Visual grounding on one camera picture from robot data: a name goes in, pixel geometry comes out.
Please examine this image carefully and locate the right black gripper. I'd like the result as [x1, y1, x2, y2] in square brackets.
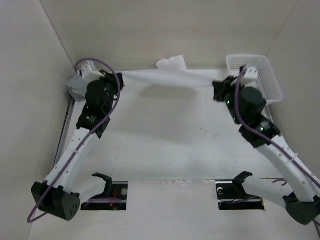
[213, 75, 247, 125]

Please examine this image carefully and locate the white tank top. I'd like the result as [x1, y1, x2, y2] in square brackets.
[122, 55, 214, 88]

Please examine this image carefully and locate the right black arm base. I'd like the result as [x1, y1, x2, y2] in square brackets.
[215, 171, 265, 211]

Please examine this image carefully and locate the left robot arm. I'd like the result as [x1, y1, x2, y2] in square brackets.
[31, 70, 125, 221]

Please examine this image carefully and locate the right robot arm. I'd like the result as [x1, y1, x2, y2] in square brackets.
[212, 76, 320, 225]

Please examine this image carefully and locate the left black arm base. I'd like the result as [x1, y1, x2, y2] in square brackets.
[81, 172, 129, 211]

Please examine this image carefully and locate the folded grey tank top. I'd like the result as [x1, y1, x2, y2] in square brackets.
[65, 74, 88, 102]

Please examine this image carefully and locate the white plastic basket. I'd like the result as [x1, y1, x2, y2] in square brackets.
[225, 54, 284, 105]

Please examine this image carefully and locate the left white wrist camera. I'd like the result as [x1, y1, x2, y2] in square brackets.
[75, 58, 105, 83]

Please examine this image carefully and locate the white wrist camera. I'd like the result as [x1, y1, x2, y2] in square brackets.
[239, 64, 259, 84]
[75, 58, 105, 83]

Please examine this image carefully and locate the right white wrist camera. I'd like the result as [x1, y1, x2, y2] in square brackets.
[239, 64, 259, 84]

